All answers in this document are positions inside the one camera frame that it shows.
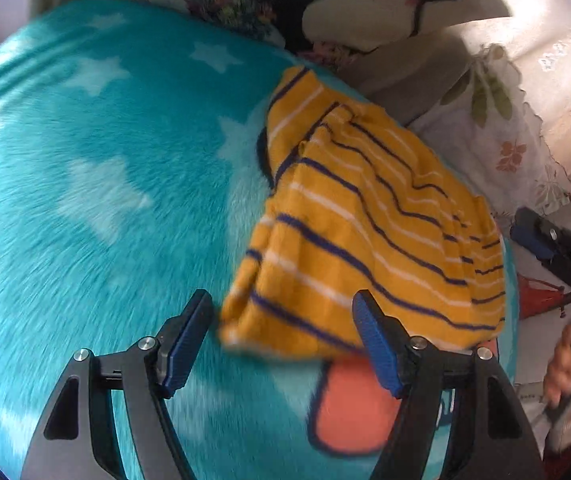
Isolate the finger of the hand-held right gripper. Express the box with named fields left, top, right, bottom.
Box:
left=514, top=207, right=571, bottom=251
left=509, top=225, right=563, bottom=275

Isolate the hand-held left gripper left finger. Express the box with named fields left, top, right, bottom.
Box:
left=20, top=287, right=216, bottom=480

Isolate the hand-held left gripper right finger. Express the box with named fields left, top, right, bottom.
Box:
left=353, top=289, right=542, bottom=480

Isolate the yellow striped sweater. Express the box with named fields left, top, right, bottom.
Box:
left=216, top=65, right=509, bottom=363

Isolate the person's right hand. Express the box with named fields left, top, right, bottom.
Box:
left=543, top=322, right=571, bottom=409

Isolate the red cloth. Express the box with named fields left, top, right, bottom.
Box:
left=519, top=280, right=569, bottom=320

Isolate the white floral cloth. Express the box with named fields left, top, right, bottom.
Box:
left=405, top=42, right=571, bottom=217

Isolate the teal star print blanket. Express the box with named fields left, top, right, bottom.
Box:
left=0, top=0, right=521, bottom=480

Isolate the beige cloth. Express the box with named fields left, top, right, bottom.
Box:
left=338, top=25, right=481, bottom=128

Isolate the cream figure print pillow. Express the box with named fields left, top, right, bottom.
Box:
left=176, top=0, right=511, bottom=68

